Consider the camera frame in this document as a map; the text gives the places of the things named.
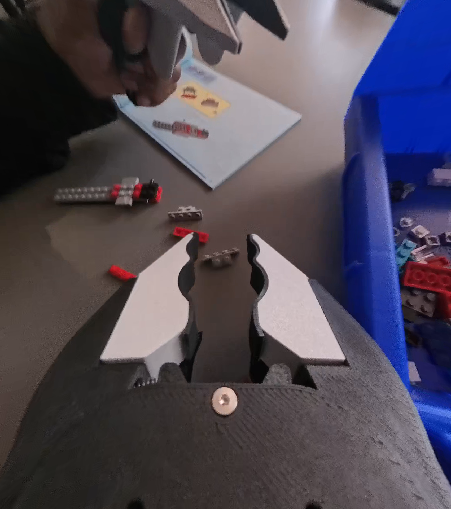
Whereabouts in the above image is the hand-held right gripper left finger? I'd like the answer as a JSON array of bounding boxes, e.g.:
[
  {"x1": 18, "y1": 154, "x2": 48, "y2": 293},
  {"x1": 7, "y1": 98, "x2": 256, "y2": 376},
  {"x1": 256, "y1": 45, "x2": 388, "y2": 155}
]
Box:
[{"x1": 100, "y1": 232, "x2": 203, "y2": 383}]

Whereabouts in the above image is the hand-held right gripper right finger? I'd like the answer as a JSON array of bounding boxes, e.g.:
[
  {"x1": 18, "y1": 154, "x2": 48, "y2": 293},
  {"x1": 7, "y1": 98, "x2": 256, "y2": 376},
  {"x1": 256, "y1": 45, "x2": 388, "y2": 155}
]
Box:
[{"x1": 246, "y1": 233, "x2": 347, "y2": 384}]

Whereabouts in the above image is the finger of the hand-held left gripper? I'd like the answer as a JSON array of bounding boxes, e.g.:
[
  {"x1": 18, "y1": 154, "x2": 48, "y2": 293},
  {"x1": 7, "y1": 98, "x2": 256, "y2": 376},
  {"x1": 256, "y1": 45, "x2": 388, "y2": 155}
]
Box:
[
  {"x1": 225, "y1": 0, "x2": 291, "y2": 40},
  {"x1": 142, "y1": 0, "x2": 243, "y2": 66}
]

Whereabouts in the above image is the red toy plate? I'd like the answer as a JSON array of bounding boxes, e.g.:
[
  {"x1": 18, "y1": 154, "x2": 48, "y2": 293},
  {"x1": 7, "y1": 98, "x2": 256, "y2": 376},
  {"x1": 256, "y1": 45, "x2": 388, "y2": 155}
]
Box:
[
  {"x1": 173, "y1": 227, "x2": 210, "y2": 243},
  {"x1": 109, "y1": 265, "x2": 138, "y2": 282}
]

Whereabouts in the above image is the grey bracket toy brick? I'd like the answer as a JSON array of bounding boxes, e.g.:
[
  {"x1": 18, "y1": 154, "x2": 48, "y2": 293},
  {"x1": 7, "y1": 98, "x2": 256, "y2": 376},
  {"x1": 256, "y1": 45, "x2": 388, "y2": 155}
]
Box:
[
  {"x1": 201, "y1": 247, "x2": 240, "y2": 267},
  {"x1": 168, "y1": 205, "x2": 203, "y2": 222}
]

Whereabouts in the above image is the blue plastic bin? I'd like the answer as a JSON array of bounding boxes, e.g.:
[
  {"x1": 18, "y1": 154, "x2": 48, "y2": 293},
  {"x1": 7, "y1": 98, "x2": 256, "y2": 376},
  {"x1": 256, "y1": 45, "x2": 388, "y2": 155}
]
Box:
[{"x1": 343, "y1": 0, "x2": 451, "y2": 509}]

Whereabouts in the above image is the pile of toy bricks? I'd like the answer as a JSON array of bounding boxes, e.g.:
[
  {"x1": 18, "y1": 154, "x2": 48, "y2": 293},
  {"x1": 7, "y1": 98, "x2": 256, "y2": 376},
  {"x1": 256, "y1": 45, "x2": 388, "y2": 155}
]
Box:
[{"x1": 388, "y1": 161, "x2": 451, "y2": 400}]

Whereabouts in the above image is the grey plate with red bricks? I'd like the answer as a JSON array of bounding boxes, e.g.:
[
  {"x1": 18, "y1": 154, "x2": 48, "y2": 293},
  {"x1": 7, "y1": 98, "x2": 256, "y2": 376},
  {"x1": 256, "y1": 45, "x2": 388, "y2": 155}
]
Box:
[{"x1": 54, "y1": 177, "x2": 163, "y2": 207}]

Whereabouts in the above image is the person's left forearm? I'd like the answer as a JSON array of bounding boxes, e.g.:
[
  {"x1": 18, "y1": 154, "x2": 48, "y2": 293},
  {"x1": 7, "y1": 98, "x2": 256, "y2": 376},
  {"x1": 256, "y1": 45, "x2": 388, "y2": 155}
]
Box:
[{"x1": 0, "y1": 16, "x2": 119, "y2": 211}]

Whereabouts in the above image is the open instruction booklet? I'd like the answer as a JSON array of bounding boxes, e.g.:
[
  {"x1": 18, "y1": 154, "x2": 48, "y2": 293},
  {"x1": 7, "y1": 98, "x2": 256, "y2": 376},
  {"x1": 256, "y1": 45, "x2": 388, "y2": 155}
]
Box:
[{"x1": 113, "y1": 56, "x2": 302, "y2": 190}]

